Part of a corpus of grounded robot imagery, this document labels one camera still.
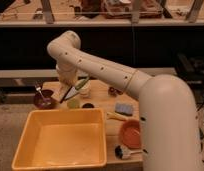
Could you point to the small dark round object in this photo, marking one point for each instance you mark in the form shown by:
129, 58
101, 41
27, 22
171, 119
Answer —
88, 105

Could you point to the green round lid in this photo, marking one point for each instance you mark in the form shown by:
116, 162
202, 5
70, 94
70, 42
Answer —
73, 103

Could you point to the orange bowl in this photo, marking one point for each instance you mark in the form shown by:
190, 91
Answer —
129, 134

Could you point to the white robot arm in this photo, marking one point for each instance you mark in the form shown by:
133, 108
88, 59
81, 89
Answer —
167, 109

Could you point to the dark small toy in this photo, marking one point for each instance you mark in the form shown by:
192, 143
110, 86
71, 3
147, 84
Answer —
114, 92

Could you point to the white cup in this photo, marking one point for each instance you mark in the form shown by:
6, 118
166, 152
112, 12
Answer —
84, 92

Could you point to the wooden block eraser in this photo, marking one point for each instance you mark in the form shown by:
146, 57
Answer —
71, 92

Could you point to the yellow plastic bin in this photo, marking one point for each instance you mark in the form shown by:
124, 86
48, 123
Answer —
62, 139

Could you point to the green vegetable toy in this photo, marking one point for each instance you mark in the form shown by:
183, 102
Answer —
81, 83

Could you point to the black dish brush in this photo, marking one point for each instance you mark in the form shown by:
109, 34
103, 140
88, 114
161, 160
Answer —
124, 153

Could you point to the purple bowl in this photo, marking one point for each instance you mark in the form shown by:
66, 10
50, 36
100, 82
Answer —
50, 102

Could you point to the yellow banana toy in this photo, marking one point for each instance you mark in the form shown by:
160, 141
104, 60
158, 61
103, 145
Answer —
116, 116

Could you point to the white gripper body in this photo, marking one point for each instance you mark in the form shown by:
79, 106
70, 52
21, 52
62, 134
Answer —
67, 74

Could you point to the blue sponge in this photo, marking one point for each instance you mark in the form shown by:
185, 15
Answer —
124, 109

